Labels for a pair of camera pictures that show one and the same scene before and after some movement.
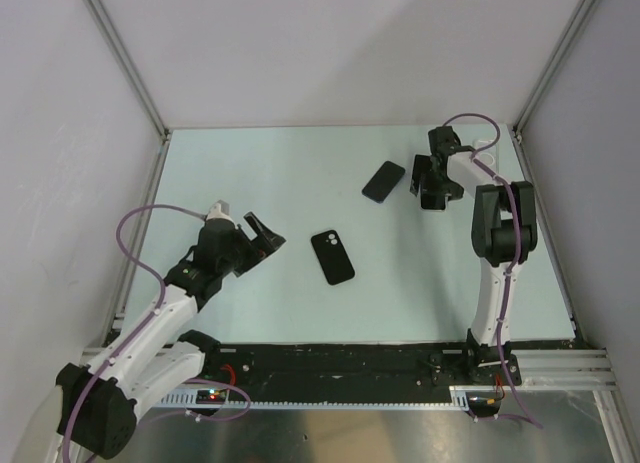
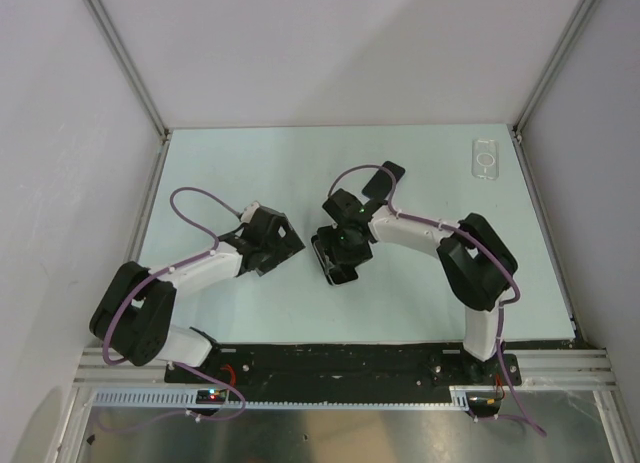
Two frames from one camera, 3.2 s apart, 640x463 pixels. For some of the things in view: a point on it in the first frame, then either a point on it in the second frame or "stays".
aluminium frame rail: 565,370 stays
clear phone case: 488,157 stays
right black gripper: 424,165 -> 329,237
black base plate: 336,367 stays
